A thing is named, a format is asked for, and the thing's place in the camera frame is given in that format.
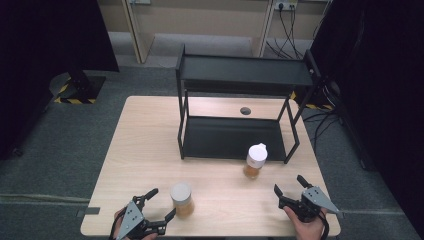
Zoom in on hand-held gripper cable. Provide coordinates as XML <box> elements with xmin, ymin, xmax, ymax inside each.
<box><xmin>108</xmin><ymin>206</ymin><xmax>128</xmax><ymax>240</ymax></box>
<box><xmin>317</xmin><ymin>209</ymin><xmax>331</xmax><ymax>240</ymax></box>

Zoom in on grey floor tape patch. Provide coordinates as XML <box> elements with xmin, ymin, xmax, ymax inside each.
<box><xmin>76</xmin><ymin>206</ymin><xmax>101</xmax><ymax>218</ymax></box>

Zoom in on black hanging power cables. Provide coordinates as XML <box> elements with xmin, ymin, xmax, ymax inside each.
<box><xmin>265</xmin><ymin>3</ymin><xmax>305</xmax><ymax>61</ymax></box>

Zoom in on black curtain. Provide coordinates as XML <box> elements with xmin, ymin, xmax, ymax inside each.
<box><xmin>309</xmin><ymin>0</ymin><xmax>424</xmax><ymax>232</ymax></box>
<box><xmin>0</xmin><ymin>0</ymin><xmax>120</xmax><ymax>162</ymax></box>

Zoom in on white power strip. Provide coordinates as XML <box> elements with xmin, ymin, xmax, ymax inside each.
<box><xmin>273</xmin><ymin>0</ymin><xmax>299</xmax><ymax>11</ymax></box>

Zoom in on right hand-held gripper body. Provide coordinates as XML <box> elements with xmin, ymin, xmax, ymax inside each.
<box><xmin>278</xmin><ymin>185</ymin><xmax>341</xmax><ymax>224</ymax></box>

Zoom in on spout-lid bottle of amber seasoning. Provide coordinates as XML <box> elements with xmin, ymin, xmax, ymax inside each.
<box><xmin>242</xmin><ymin>142</ymin><xmax>269</xmax><ymax>180</ymax></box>

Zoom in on black floor cables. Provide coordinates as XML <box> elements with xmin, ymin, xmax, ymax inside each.
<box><xmin>301</xmin><ymin>79</ymin><xmax>345</xmax><ymax>152</ymax></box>

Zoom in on left hand-held gripper cable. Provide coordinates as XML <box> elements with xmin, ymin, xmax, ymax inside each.
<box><xmin>108</xmin><ymin>206</ymin><xmax>128</xmax><ymax>240</ymax></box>

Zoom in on person's right hand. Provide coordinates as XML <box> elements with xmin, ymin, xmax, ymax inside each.
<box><xmin>283</xmin><ymin>205</ymin><xmax>330</xmax><ymax>240</ymax></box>

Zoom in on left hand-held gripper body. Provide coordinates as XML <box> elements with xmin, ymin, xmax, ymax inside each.
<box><xmin>115</xmin><ymin>195</ymin><xmax>168</xmax><ymax>240</ymax></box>

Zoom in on person's left hand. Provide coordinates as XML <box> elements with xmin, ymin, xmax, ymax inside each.
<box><xmin>112</xmin><ymin>207</ymin><xmax>159</xmax><ymax>240</ymax></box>

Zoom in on black metal two-tier shelf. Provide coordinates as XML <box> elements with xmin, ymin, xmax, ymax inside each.
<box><xmin>175</xmin><ymin>43</ymin><xmax>323</xmax><ymax>165</ymax></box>

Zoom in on flat-lid jar of orange powder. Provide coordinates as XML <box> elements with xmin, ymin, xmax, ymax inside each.
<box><xmin>169</xmin><ymin>181</ymin><xmax>196</xmax><ymax>220</ymax></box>

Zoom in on beige wooden cabinet frame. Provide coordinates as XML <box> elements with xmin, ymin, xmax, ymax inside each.
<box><xmin>96</xmin><ymin>0</ymin><xmax>334</xmax><ymax>65</ymax></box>

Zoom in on right hand-held gripper cable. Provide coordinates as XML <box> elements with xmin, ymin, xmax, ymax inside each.
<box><xmin>317</xmin><ymin>209</ymin><xmax>331</xmax><ymax>240</ymax></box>

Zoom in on black stand base striped tape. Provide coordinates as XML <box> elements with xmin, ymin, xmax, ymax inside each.
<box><xmin>48</xmin><ymin>70</ymin><xmax>107</xmax><ymax>105</ymax></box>

